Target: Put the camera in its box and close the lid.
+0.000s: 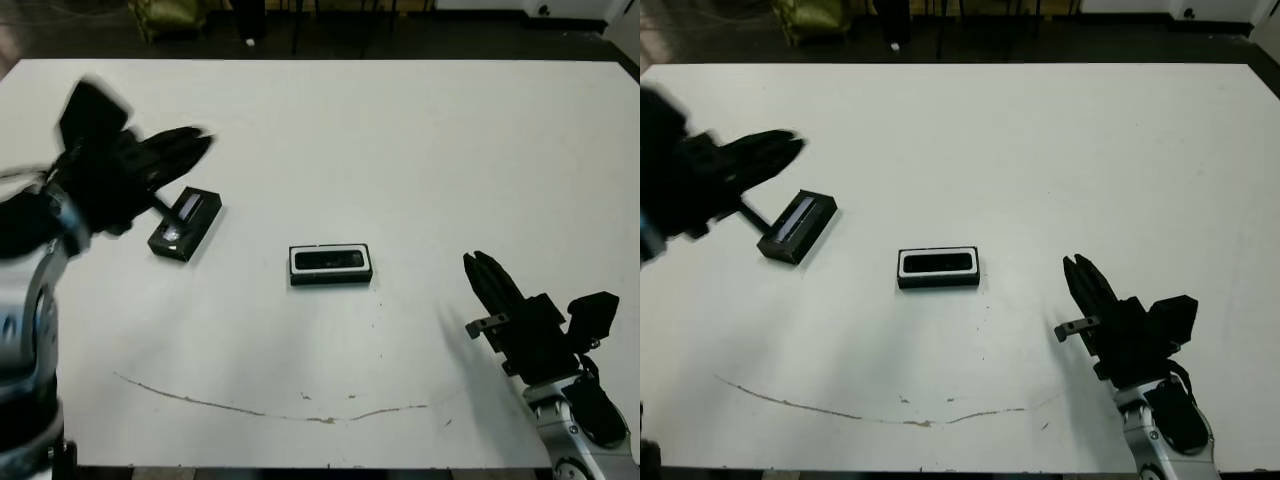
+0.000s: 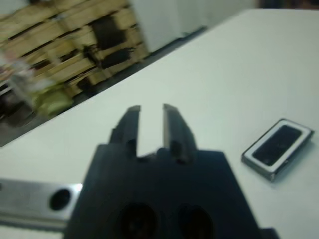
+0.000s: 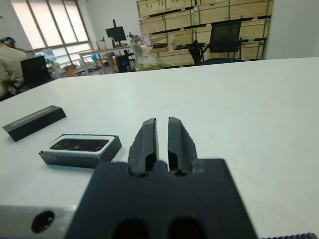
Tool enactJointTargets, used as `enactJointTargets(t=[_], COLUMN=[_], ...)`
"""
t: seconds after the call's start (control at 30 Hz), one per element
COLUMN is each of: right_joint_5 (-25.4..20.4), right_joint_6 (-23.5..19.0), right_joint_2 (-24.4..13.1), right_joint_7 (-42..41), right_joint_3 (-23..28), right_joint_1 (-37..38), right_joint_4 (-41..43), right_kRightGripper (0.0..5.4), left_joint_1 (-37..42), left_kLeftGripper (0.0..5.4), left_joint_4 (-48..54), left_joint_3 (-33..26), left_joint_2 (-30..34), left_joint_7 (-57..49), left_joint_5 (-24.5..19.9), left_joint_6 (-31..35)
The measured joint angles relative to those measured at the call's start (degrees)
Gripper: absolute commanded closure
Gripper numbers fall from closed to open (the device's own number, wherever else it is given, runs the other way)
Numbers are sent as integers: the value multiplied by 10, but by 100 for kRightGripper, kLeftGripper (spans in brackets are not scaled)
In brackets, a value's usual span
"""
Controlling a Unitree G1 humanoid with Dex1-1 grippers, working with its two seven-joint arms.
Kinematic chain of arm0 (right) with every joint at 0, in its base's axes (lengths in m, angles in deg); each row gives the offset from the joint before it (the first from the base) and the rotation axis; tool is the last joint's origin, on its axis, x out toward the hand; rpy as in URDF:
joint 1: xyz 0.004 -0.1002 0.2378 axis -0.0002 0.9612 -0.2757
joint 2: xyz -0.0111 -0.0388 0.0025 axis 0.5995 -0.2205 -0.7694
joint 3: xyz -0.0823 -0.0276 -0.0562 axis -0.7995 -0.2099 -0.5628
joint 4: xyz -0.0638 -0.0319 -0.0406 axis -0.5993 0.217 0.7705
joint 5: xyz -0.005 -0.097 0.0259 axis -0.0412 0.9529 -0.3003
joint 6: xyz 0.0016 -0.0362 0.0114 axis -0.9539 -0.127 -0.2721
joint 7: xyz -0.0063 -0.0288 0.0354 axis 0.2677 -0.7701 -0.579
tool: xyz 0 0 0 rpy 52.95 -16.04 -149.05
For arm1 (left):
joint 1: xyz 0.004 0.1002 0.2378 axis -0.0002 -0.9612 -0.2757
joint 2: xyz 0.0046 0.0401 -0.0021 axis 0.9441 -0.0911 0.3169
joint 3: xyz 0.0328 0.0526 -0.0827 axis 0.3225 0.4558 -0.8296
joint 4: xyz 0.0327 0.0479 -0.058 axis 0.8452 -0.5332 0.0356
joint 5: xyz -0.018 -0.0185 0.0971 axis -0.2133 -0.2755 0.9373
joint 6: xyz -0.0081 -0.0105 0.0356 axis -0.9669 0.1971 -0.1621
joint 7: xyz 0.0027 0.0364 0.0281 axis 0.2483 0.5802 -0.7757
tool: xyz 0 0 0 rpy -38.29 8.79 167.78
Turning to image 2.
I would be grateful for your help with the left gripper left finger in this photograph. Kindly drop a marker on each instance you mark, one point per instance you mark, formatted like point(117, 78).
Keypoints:
point(127, 134)

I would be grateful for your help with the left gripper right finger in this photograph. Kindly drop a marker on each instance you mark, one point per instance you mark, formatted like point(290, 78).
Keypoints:
point(178, 134)

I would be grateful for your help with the black box with white insert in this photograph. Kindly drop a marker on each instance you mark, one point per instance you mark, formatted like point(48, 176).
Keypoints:
point(251, 158)

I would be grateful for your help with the yellow-green bag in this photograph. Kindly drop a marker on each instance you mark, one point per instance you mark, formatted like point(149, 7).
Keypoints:
point(52, 100)

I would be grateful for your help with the black object on boxes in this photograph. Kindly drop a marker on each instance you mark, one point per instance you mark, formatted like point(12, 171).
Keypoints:
point(108, 33)

